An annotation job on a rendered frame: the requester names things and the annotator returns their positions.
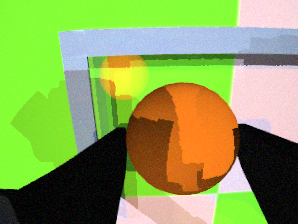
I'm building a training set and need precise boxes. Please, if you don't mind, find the see-through yellow ball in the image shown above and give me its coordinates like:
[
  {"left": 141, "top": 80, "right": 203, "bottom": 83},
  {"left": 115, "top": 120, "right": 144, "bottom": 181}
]
[{"left": 100, "top": 55, "right": 149, "bottom": 100}]

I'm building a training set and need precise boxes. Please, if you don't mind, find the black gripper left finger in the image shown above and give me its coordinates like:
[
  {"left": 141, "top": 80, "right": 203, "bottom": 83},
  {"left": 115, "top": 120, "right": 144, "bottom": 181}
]
[{"left": 0, "top": 127, "right": 128, "bottom": 224}]

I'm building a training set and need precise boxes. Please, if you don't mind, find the orange ball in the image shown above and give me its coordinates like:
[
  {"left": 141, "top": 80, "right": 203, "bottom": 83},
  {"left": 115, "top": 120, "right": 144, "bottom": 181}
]
[{"left": 125, "top": 81, "right": 241, "bottom": 196}]

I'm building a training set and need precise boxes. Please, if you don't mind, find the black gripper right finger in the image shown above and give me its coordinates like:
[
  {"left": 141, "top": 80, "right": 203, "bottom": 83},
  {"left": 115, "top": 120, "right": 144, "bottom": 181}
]
[{"left": 237, "top": 124, "right": 298, "bottom": 224}]

